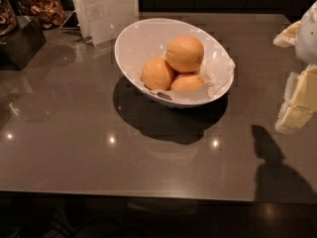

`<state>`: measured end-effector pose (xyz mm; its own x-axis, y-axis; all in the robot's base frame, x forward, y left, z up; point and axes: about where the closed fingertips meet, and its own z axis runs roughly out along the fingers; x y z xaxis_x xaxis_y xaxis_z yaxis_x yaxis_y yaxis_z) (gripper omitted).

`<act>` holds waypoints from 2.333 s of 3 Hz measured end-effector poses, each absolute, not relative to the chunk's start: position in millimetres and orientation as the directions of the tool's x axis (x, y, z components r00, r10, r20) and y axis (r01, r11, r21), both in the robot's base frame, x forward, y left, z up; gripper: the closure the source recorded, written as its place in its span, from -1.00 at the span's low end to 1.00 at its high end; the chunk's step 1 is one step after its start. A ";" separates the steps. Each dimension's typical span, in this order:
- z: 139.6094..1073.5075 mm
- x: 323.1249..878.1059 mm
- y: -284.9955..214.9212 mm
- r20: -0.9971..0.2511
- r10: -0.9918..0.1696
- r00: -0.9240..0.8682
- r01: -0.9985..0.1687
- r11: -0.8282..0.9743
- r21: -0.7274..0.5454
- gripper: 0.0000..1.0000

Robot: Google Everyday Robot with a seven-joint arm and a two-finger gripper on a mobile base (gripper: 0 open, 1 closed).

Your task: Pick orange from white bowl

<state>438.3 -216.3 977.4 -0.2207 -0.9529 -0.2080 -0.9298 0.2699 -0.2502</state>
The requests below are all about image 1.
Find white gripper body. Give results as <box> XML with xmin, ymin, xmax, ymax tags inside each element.
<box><xmin>295</xmin><ymin>1</ymin><xmax>317</xmax><ymax>64</ymax></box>

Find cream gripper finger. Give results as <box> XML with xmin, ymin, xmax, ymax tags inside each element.
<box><xmin>275</xmin><ymin>64</ymin><xmax>317</xmax><ymax>135</ymax></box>
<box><xmin>273</xmin><ymin>21</ymin><xmax>300</xmax><ymax>48</ymax></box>

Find orange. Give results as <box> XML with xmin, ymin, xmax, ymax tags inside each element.
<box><xmin>142</xmin><ymin>58</ymin><xmax>174</xmax><ymax>90</ymax></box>
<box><xmin>165</xmin><ymin>36</ymin><xmax>204</xmax><ymax>73</ymax></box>
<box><xmin>170</xmin><ymin>73</ymin><xmax>205</xmax><ymax>90</ymax></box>

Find white oval bowl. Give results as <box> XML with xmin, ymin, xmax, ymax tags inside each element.
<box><xmin>115</xmin><ymin>18</ymin><xmax>225</xmax><ymax>94</ymax></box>

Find glass jar of dried snacks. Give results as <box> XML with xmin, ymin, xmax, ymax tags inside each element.
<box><xmin>16</xmin><ymin>0</ymin><xmax>64</xmax><ymax>30</ymax></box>

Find dark wooden block stand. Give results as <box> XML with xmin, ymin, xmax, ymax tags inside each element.
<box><xmin>0</xmin><ymin>16</ymin><xmax>47</xmax><ymax>70</ymax></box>

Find left glass jar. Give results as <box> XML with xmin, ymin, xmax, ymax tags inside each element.
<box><xmin>0</xmin><ymin>0</ymin><xmax>18</xmax><ymax>37</ymax></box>

